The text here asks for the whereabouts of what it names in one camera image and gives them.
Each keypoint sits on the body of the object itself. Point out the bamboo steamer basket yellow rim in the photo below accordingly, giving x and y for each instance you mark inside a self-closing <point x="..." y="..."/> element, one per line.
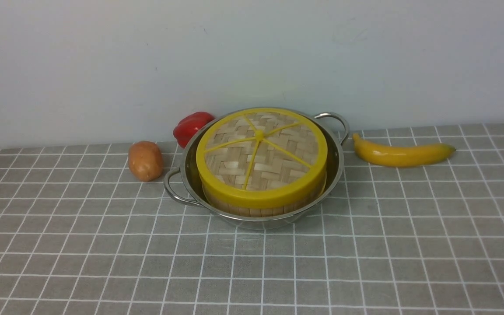
<point x="262" y="203"/>

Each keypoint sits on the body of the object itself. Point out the woven bamboo steamer lid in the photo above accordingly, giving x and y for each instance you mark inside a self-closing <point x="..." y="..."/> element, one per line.
<point x="262" y="149"/>

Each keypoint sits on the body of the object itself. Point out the stainless steel pot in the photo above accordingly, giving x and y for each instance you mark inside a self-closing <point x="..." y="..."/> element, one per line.
<point x="184" y="185"/>

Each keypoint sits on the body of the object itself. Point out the grey checked tablecloth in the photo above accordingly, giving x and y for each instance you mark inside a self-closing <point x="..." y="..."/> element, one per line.
<point x="80" y="236"/>

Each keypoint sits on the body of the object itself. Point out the brown potato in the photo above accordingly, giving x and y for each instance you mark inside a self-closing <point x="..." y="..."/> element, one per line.
<point x="145" y="161"/>

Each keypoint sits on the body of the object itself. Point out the red bell pepper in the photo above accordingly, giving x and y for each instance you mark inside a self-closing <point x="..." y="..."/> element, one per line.
<point x="189" y="126"/>

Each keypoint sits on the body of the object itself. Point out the yellow banana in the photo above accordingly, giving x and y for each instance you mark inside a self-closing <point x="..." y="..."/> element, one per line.
<point x="401" y="157"/>

